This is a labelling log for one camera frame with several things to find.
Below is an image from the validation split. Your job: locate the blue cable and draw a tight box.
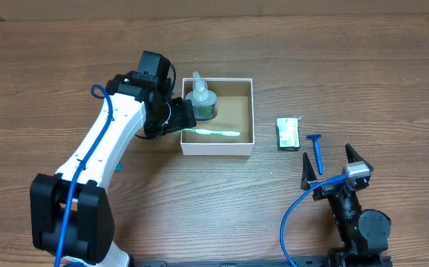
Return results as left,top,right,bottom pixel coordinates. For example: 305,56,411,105
279,174,348,267
53,84,114,267

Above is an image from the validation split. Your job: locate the right blue cable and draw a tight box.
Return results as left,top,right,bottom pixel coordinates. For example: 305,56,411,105
279,174,348,267

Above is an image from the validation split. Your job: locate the green soap packet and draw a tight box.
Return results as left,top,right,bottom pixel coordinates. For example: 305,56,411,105
276,116,303,151

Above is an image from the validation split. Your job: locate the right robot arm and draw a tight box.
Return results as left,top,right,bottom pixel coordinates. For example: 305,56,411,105
301,144,392,267

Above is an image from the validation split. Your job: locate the green toothbrush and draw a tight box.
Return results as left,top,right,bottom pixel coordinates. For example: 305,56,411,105
181,128,241,136

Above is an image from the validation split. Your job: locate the teal toothpaste tube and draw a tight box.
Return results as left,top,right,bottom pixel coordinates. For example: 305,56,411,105
115,162,122,171

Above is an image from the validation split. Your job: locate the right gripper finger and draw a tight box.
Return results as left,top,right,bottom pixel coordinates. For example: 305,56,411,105
345,143,373,171
301,152,318,191

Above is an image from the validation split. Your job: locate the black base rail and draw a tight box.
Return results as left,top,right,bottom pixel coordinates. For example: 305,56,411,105
128,256,335,267

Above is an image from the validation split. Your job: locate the clear soap pump bottle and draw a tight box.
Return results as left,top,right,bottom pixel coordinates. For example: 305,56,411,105
186,71,217,121

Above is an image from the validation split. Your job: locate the blue disposable razor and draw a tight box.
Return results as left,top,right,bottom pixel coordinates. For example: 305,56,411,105
306,134,324,175

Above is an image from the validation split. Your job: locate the white cardboard box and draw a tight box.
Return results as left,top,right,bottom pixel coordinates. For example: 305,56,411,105
180,78,255,156

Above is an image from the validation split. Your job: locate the left blue cable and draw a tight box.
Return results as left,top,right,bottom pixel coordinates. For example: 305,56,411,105
53,84,114,267

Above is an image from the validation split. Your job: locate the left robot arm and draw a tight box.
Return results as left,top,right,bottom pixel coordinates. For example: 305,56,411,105
30,51,196,266

